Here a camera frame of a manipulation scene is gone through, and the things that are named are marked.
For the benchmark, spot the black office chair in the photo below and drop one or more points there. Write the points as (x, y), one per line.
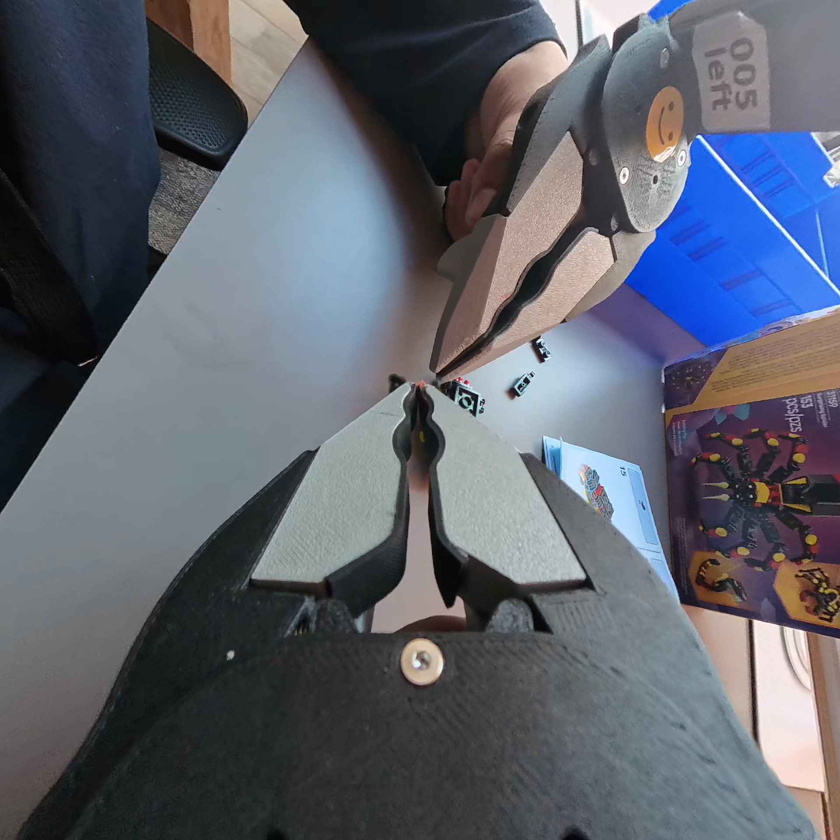
(190, 111)

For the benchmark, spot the purple lego spider box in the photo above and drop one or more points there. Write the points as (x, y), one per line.
(754, 492)

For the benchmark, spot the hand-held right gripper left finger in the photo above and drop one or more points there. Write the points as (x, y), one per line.
(334, 505)

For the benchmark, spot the person's left hand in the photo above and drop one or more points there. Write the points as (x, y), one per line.
(499, 151)

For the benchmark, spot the white cabinet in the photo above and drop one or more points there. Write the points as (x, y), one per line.
(787, 709)

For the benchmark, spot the person's left forearm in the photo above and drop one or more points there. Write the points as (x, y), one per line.
(420, 65)

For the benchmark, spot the black lego spider assembly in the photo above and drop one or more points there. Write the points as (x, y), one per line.
(467, 397)

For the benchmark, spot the blue plastic crate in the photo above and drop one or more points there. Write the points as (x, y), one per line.
(722, 262)

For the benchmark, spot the person's torso in dark clothing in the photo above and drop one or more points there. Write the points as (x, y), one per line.
(65, 164)

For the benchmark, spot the lego instruction booklet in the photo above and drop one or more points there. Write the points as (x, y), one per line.
(617, 499)

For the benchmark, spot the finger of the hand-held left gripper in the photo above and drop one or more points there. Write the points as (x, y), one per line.
(492, 282)
(571, 279)

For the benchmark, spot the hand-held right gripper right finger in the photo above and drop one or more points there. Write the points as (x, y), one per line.
(502, 518)

